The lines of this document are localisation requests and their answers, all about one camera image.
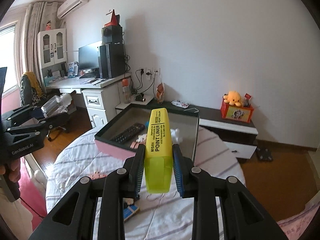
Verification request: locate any dark blue narrow box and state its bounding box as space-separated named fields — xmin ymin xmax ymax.
xmin=123 ymin=204 xmax=139 ymax=221

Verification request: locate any black office chair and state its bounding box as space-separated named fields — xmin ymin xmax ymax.
xmin=20 ymin=72 xmax=71 ymax=141

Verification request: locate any pink green storage box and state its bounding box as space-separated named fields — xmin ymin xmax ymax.
xmin=94 ymin=104 xmax=201 ymax=165

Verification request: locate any black white tv stand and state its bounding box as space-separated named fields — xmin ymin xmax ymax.
xmin=114 ymin=94 xmax=259 ymax=160

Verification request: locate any orange capped bottle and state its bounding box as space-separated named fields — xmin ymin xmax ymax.
xmin=121 ymin=78 xmax=131 ymax=103

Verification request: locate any yellow highlighter pen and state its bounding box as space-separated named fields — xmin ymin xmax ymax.
xmin=144 ymin=108 xmax=173 ymax=194

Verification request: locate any black remote control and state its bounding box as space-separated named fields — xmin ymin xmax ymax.
xmin=111 ymin=123 xmax=145 ymax=144

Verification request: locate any white glass-door cabinet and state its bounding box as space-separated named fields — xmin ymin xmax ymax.
xmin=37 ymin=28 xmax=67 ymax=69

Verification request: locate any white astronaut figurine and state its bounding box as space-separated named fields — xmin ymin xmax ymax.
xmin=170 ymin=128 xmax=183 ymax=144

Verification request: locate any white air conditioner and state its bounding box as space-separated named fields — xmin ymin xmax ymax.
xmin=57 ymin=0 xmax=89 ymax=20

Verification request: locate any black bathroom scale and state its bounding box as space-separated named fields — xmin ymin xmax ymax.
xmin=255 ymin=147 xmax=273 ymax=162

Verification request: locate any orange octopus plush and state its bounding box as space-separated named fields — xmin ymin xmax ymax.
xmin=223 ymin=90 xmax=242 ymax=107

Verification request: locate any hello kitty brick figure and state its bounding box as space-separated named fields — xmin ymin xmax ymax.
xmin=136 ymin=133 xmax=148 ymax=145

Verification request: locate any black computer tower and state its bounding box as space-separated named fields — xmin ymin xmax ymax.
xmin=98 ymin=43 xmax=125 ymax=79

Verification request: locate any black speaker stack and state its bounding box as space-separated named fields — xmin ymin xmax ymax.
xmin=101 ymin=25 xmax=123 ymax=44

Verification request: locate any red cartoon tin box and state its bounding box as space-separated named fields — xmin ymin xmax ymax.
xmin=220 ymin=100 xmax=254 ymax=123

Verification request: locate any person's left hand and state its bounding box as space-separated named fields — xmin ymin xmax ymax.
xmin=0 ymin=159 xmax=21 ymax=183

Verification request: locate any white computer desk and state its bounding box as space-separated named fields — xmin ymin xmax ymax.
xmin=46 ymin=73 xmax=131 ymax=128

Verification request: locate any pink small box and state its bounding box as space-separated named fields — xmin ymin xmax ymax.
xmin=130 ymin=141 xmax=141 ymax=150

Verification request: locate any black computer monitor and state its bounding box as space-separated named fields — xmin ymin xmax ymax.
xmin=78 ymin=41 xmax=101 ymax=70

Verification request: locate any striped white tablecloth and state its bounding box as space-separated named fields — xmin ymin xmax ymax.
xmin=45 ymin=126 xmax=247 ymax=240

